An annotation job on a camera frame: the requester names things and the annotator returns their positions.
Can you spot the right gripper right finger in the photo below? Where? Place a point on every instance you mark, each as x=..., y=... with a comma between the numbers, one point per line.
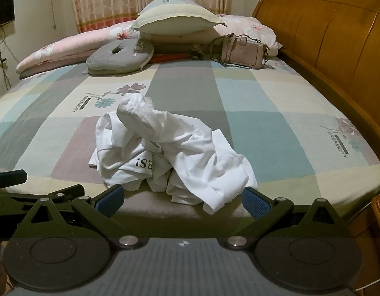
x=267, y=214

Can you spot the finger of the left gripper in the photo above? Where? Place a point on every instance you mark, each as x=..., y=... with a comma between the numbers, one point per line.
x=12, y=178

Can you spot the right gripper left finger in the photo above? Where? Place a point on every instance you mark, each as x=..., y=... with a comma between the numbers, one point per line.
x=99, y=211

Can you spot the white printed sweatshirt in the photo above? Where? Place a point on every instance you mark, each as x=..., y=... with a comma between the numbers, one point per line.
x=175, y=154

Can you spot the pink floral quilt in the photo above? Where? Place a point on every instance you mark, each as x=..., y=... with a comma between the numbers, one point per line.
x=77, y=48

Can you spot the grey donut cushion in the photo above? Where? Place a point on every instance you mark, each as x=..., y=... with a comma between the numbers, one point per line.
x=120, y=57

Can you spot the red flat item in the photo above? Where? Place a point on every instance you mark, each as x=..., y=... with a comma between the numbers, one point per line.
x=161, y=58

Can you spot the beige leather handbag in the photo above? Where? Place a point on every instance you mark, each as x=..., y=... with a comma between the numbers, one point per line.
x=231, y=50

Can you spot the wooden headboard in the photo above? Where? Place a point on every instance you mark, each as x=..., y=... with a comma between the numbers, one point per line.
x=338, y=41

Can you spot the green cream pillow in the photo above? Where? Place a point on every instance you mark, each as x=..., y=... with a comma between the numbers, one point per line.
x=174, y=18

